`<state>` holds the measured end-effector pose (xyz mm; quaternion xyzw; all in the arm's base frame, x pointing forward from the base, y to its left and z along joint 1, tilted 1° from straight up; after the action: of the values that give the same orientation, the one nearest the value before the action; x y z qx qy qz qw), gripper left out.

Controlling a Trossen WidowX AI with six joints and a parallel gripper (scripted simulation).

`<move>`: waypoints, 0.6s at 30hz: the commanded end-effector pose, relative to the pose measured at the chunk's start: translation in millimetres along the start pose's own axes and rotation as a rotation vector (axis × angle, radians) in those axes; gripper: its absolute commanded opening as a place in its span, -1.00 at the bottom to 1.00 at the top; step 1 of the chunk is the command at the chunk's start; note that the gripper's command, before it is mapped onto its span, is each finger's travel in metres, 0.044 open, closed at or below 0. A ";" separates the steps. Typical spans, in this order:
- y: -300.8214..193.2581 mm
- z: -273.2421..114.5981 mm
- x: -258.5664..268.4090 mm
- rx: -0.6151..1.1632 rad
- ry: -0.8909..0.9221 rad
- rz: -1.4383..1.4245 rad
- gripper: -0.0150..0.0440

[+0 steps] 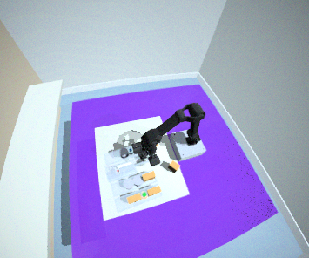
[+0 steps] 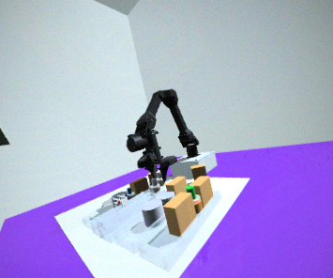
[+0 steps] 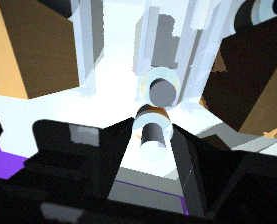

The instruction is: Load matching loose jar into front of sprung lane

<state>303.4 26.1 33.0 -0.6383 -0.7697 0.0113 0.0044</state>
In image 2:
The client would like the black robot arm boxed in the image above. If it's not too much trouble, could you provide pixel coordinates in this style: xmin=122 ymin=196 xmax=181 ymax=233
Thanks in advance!
xmin=126 ymin=88 xmax=201 ymax=169

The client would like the tan rectangular block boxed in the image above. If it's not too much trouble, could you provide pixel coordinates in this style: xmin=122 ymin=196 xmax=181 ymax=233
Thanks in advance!
xmin=165 ymin=177 xmax=188 ymax=195
xmin=163 ymin=193 xmax=196 ymax=237
xmin=190 ymin=177 xmax=214 ymax=207

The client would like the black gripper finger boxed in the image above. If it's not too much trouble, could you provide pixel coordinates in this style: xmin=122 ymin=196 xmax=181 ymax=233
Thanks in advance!
xmin=144 ymin=164 xmax=158 ymax=178
xmin=158 ymin=166 xmax=169 ymax=182

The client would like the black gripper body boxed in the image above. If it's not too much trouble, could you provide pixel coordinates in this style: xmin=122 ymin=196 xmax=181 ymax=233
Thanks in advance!
xmin=145 ymin=145 xmax=177 ymax=168

